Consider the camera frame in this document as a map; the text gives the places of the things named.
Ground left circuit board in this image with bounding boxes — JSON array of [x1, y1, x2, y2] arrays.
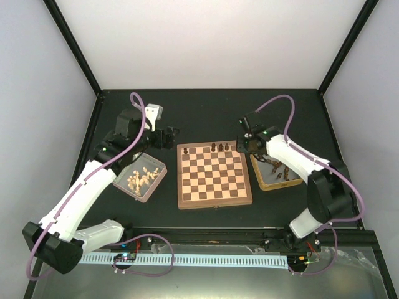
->
[[114, 252, 136, 263]]

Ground black frame post left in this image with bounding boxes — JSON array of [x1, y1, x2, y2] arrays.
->
[[43, 0, 102, 96]]

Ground circuit board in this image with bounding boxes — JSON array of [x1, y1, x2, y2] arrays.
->
[[114, 252, 136, 263], [287, 255, 320, 266]]

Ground light wooden chess pieces pile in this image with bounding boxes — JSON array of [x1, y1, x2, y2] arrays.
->
[[127, 167, 160, 197]]

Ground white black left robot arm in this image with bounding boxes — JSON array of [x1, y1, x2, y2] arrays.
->
[[22, 104, 179, 280]]

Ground wooden chess board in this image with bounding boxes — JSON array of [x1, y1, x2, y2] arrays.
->
[[177, 141, 252, 210]]

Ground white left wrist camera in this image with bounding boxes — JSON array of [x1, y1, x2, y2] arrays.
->
[[145, 103, 163, 131]]

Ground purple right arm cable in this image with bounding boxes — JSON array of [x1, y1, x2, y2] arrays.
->
[[255, 95, 366, 277]]

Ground black frame post right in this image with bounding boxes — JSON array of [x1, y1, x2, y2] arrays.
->
[[318, 0, 379, 95]]

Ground pink metal tin tray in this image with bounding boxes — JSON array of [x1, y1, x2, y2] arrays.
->
[[113, 153, 167, 203]]

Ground dark chess pieces pile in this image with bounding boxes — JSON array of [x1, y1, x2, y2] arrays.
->
[[259, 155, 299, 184]]

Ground gold metal tin tray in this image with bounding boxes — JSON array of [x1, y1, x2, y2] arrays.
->
[[250, 154, 303, 191]]

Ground right circuit board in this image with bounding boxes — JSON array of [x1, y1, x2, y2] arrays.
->
[[287, 255, 320, 266]]

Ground black frame post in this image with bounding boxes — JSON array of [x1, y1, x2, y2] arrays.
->
[[43, 0, 102, 96], [318, 0, 379, 95]]

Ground light blue cable duct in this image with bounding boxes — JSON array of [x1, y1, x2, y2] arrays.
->
[[79, 252, 288, 270]]

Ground black mounting rail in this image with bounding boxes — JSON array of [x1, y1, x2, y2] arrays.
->
[[72, 226, 378, 254]]

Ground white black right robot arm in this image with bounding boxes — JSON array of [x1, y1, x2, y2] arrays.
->
[[236, 112, 355, 251]]

